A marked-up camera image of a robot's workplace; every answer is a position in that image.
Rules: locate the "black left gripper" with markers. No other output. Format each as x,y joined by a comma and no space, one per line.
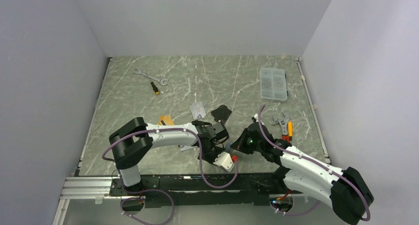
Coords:
211,160

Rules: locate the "black yellow screwdriver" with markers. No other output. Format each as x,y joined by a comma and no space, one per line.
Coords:
154,88

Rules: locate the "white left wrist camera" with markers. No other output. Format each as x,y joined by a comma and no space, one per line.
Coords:
225,161

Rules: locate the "grey card holder blue lining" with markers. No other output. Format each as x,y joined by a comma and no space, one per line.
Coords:
227,146

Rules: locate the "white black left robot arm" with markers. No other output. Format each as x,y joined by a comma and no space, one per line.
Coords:
130,143

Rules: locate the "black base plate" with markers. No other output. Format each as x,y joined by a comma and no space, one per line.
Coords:
187,190

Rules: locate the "clear plastic screw box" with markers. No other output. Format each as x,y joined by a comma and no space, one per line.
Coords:
273,84

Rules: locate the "aluminium frame rail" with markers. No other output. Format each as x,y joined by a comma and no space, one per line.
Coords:
97,189

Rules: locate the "silver card on table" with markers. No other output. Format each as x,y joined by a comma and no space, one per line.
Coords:
185,147

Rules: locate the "silver open-end wrench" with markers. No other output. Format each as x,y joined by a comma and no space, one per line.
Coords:
161,81

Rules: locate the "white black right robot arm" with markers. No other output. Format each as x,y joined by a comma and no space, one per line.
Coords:
344,190

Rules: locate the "yellow handled tool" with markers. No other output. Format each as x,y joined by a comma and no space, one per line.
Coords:
290,130

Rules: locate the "grey wrench pair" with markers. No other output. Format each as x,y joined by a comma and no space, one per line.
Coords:
283,123

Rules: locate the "gold card stack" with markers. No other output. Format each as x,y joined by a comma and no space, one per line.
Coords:
165,120

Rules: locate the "red handled tool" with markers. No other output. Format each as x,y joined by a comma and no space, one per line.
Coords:
287,138

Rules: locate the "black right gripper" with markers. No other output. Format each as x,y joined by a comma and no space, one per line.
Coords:
239,144

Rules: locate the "black card stack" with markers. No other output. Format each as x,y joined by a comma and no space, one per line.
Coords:
221,114

